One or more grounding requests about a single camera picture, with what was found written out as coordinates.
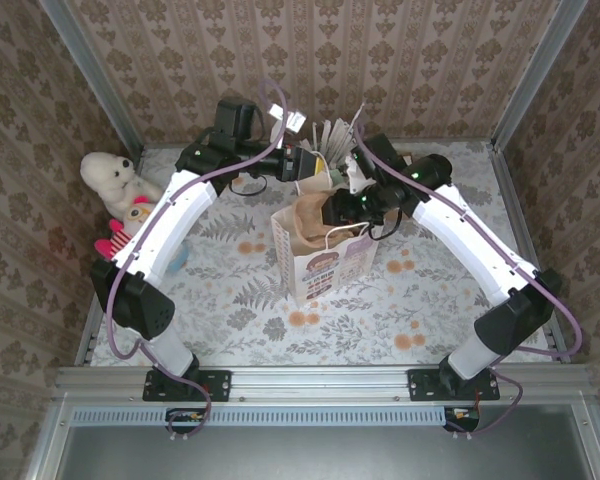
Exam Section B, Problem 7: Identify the brown pulp cup carrier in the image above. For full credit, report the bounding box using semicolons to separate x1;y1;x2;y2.
292;191;344;251

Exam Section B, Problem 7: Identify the white cartoon print paper bag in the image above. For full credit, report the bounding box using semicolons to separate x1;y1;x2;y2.
270;149;381;304

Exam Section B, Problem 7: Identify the stack of green paper cups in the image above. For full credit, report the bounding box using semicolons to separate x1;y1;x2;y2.
296;172;334;197

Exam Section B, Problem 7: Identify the floral table cover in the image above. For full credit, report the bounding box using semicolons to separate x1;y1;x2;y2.
88;141;555;369

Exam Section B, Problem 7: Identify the white plush animal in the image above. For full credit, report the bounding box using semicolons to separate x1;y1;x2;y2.
79;151;164;214

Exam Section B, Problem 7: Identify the pink striped plush doll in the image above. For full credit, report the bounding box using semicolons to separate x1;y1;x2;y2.
93;197;156;261

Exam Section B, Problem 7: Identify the small blue alarm clock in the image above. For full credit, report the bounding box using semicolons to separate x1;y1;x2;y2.
167;239;191;275

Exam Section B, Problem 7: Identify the black connector board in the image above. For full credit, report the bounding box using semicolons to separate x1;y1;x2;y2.
165;407;206;435
443;405;481;432

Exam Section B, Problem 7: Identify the grey metal panel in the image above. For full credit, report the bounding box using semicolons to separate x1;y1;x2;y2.
27;399;600;480

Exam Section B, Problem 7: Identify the aluminium frame post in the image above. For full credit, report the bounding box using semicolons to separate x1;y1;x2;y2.
38;0;147;157
488;0;590;151

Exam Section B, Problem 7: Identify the wide aluminium base rail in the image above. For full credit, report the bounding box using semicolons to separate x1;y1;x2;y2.
54;364;594;401

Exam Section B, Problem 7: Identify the white slotted cable duct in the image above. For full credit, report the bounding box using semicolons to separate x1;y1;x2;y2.
71;405;454;428

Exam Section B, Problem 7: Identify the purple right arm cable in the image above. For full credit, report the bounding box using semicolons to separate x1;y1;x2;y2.
352;122;584;441

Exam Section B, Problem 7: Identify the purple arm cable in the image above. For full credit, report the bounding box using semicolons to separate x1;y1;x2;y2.
352;122;584;441
104;78;289;444

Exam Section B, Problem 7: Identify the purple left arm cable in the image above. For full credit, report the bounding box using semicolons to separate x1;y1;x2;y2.
104;78;289;444

